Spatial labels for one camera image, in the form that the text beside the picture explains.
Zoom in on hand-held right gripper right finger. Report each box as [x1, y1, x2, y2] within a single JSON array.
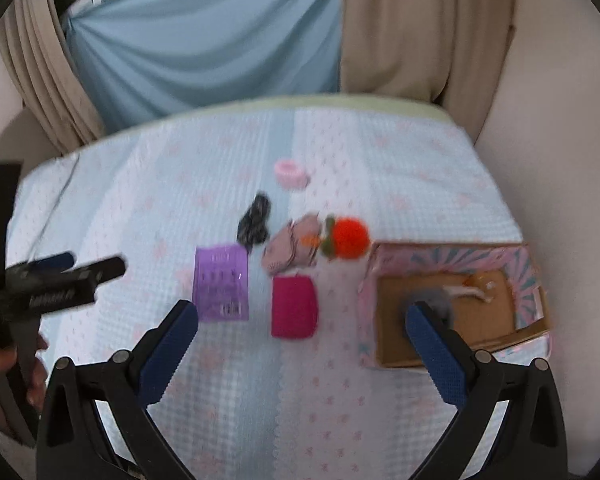
[[405, 300, 568, 480]]

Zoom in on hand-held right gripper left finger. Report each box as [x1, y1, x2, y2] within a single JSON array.
[[36, 300, 201, 480]]

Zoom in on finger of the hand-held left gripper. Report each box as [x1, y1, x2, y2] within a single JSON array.
[[72, 256, 127, 285], [27, 252, 76, 274]]

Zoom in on pink patterned cardboard box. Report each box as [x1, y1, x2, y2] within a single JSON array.
[[357, 241, 553, 372]]

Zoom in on white fabric item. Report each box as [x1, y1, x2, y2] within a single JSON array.
[[442, 271, 498, 305]]

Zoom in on purple plastic packet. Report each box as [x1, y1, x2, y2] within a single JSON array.
[[192, 244, 251, 323]]

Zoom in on magenta cloth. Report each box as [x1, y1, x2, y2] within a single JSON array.
[[271, 274, 320, 339]]

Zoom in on orange knitted toy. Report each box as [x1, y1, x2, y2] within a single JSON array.
[[302, 215, 371, 262]]

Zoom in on dark patterned sock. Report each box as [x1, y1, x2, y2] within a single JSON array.
[[236, 191, 273, 248]]

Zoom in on pink grey sock bundle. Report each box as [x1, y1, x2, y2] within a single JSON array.
[[261, 214, 323, 277]]

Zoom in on light blue dotted blanket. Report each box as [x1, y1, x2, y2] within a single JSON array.
[[5, 107, 526, 480]]

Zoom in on beige curtain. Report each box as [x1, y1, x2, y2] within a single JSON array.
[[0, 0, 106, 157], [339, 0, 520, 137]]

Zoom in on light blue hanging sheet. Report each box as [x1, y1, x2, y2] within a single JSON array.
[[62, 0, 343, 133]]

